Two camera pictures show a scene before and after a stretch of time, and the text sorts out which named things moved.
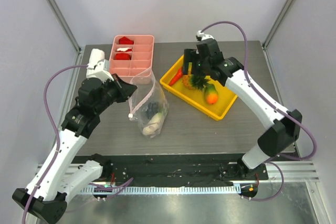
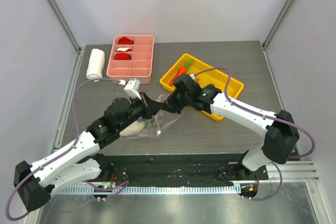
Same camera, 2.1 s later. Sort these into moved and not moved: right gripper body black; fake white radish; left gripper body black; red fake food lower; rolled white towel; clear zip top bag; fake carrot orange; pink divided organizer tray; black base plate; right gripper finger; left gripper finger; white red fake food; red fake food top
Moved: right gripper body black; left gripper finger; clear zip top bag; right gripper finger; fake white radish; left gripper body black
Not moved: red fake food top; black base plate; rolled white towel; white red fake food; pink divided organizer tray; red fake food lower; fake carrot orange
